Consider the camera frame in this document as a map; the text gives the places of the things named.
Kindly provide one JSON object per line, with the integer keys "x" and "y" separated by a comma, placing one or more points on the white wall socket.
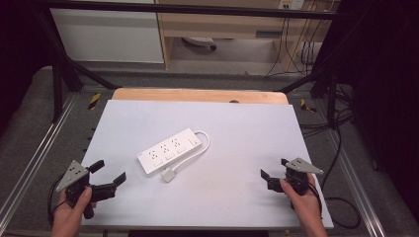
{"x": 291, "y": 4}

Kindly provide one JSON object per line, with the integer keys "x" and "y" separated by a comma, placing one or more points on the black metal frame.
{"x": 184, "y": 9}

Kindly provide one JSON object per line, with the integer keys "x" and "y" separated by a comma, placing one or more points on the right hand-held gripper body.
{"x": 298, "y": 176}

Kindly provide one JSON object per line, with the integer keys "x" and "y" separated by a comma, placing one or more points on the wooden table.
{"x": 197, "y": 95}

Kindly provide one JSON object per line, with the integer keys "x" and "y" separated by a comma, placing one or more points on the black curtain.
{"x": 385, "y": 82}
{"x": 19, "y": 49}

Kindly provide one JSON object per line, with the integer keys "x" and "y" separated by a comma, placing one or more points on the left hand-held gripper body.
{"x": 73, "y": 174}

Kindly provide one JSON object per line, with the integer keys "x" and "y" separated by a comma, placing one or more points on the white power strip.
{"x": 169, "y": 150}

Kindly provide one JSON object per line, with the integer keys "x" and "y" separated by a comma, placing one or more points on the person's right hand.
{"x": 306, "y": 205}

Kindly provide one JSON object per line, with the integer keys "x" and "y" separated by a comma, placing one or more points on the white cabinet panel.
{"x": 105, "y": 36}

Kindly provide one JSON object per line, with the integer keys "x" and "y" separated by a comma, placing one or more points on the person's left hand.
{"x": 67, "y": 219}

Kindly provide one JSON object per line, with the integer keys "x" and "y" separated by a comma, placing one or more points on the white chair base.
{"x": 199, "y": 41}

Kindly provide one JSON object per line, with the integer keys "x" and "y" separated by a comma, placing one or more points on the white plug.
{"x": 168, "y": 174}

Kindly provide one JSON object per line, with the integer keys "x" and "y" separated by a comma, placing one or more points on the light wooden desk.
{"x": 224, "y": 24}

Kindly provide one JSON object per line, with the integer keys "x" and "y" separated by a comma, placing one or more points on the aluminium floor rail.
{"x": 359, "y": 187}
{"x": 36, "y": 154}

